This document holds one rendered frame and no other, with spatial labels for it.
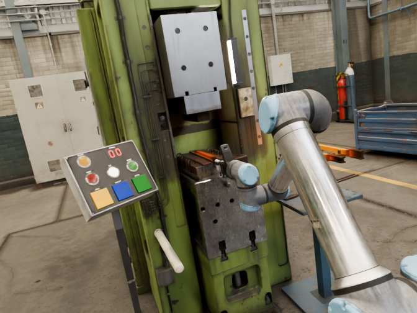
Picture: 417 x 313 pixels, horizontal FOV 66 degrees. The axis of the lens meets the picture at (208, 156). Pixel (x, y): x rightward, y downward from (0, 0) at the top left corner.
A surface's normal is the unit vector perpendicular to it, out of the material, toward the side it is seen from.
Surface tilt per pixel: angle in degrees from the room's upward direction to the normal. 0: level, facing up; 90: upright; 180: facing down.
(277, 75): 90
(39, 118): 90
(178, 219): 90
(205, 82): 90
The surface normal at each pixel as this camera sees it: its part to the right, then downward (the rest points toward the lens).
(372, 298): -0.32, -0.29
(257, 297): 0.35, 0.13
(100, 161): 0.54, -0.45
